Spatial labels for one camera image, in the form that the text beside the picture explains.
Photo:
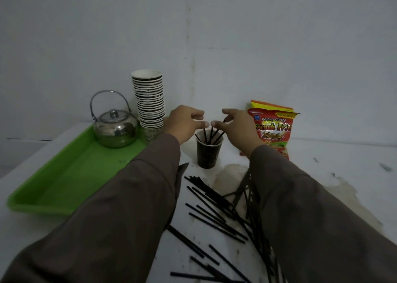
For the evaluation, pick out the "person's right hand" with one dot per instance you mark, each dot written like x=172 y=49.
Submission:
x=242 y=130

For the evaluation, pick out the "person's left hand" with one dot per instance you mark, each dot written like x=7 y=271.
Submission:
x=179 y=123

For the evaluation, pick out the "person's right thumb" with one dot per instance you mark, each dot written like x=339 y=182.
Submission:
x=219 y=125

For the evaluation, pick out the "person's left thumb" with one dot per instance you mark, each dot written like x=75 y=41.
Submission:
x=201 y=125

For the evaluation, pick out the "person's left forearm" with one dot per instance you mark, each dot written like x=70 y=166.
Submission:
x=118 y=211

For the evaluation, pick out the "person's right forearm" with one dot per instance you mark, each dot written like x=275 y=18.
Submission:
x=313 y=223

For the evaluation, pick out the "black drinking straw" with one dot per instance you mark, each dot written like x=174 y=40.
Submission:
x=198 y=137
x=205 y=135
x=211 y=135
x=219 y=138
x=217 y=133

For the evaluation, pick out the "dark plastic cup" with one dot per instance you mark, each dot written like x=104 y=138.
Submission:
x=209 y=155

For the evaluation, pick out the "red yellow snack packet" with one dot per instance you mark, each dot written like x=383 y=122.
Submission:
x=274 y=129

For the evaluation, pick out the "stack of paper cups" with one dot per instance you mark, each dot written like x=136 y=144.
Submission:
x=150 y=102

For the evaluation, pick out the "pile of black straws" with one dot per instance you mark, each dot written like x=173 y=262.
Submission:
x=217 y=211

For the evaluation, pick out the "green plastic tray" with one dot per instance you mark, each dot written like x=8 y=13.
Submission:
x=77 y=174

